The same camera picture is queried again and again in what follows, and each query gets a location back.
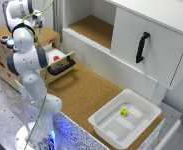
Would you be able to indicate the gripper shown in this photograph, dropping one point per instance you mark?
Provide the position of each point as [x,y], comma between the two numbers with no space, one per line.
[37,20]

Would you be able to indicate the white plastic box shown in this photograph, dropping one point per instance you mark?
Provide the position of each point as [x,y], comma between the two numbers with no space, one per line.
[106,123]

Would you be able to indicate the wooden drawer box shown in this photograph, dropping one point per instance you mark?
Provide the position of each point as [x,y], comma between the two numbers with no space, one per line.
[0,63]

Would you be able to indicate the blue button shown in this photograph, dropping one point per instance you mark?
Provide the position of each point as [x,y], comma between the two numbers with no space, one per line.
[10,42]

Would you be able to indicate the pink block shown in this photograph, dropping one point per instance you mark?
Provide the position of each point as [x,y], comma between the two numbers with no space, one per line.
[56,58]

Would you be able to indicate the wooden drawer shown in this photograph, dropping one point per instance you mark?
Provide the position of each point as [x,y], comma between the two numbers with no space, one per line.
[62,76]

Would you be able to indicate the red button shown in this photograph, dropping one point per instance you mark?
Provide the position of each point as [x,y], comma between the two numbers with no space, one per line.
[4,38]

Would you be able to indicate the yellow block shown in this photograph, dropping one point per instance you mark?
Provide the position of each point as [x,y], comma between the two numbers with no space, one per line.
[124,112]

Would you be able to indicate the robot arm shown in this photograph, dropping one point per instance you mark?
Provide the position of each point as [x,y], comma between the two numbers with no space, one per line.
[33,87]

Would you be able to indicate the white cabinet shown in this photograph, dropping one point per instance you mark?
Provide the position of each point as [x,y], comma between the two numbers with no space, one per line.
[91,56]

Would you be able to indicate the white sliding door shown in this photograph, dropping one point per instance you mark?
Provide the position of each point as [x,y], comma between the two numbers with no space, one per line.
[164,56]

